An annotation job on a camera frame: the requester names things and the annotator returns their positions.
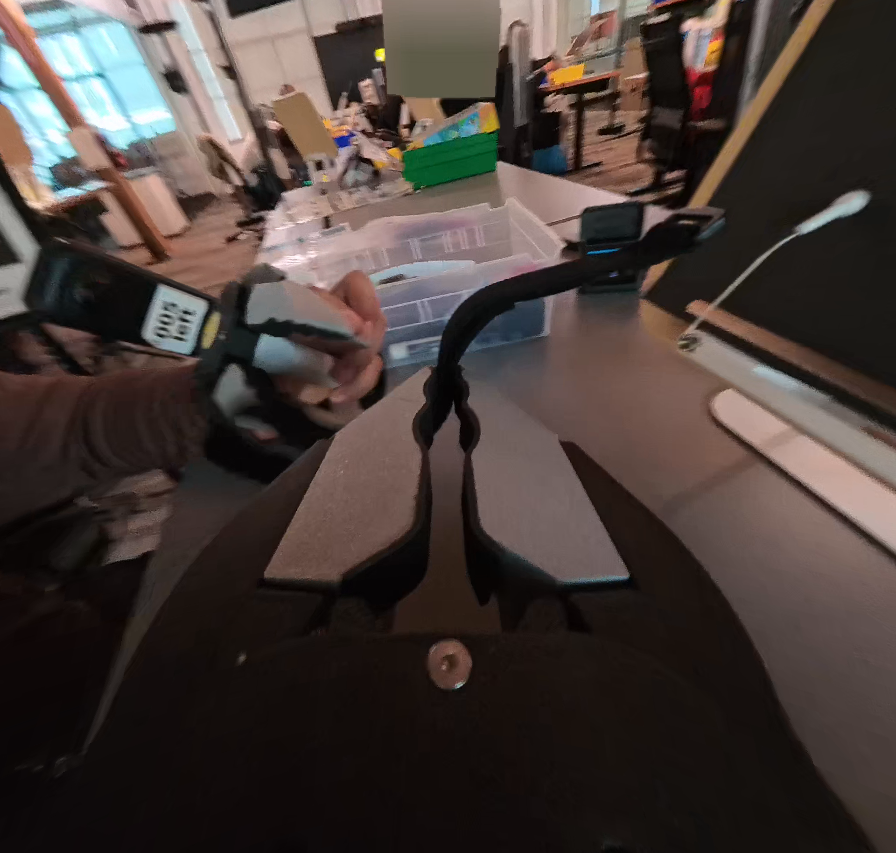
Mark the black power bank with display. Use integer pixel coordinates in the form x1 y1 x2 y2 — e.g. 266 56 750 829
577 203 646 295

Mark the tan cardboard sheet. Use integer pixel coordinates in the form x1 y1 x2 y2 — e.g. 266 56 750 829
273 91 338 161

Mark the person's left hand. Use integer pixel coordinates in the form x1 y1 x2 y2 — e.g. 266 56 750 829
268 270 389 430

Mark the wooden office desk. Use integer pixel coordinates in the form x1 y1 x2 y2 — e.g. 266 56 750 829
539 69 624 171

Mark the black wooden book stand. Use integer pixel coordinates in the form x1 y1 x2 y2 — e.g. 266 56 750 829
644 0 896 553

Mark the black strap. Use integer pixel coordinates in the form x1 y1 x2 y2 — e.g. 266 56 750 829
414 207 727 448

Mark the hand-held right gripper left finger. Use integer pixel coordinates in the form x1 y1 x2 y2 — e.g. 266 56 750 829
263 367 436 605

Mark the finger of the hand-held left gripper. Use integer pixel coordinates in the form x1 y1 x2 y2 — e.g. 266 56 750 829
212 375 256 420
241 277 368 346

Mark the colourful box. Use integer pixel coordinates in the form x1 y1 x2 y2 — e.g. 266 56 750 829
409 102 501 148

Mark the dark office chair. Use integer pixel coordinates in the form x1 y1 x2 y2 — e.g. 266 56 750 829
496 21 536 168

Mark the black monitor screen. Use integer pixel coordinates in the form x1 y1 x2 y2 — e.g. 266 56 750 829
315 23 386 105

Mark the clear plastic storage bin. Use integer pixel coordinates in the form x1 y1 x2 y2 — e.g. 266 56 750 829
255 198 564 367

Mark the green plastic bin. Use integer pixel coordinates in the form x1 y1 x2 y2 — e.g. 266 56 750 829
402 132 499 190

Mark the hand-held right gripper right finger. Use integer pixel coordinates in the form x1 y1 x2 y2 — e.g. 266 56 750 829
456 380 632 605

